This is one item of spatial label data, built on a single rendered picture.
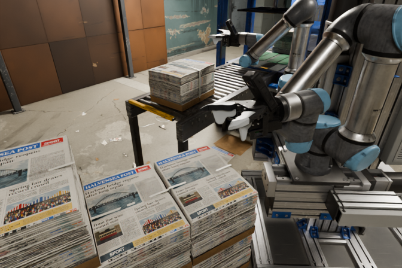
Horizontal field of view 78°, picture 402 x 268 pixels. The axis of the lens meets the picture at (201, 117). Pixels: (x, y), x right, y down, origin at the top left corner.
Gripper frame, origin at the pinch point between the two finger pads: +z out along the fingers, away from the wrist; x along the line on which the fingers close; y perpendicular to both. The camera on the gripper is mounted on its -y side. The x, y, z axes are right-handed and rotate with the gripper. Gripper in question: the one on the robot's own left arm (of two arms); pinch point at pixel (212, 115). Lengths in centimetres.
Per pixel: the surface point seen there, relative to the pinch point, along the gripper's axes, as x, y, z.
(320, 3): 271, -42, -324
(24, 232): 2.4, 18.5, 43.4
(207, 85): 105, 20, -46
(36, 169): 23, 15, 43
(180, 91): 91, 17, -21
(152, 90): 112, 19, -9
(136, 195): 29, 37, 18
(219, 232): 13, 51, -7
